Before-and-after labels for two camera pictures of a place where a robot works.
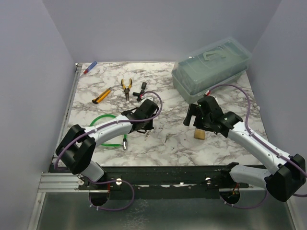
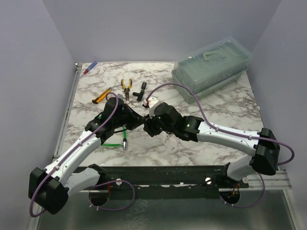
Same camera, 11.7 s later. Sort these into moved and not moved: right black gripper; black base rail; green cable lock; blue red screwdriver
Moved: right black gripper
Not moved: green cable lock; black base rail; blue red screwdriver
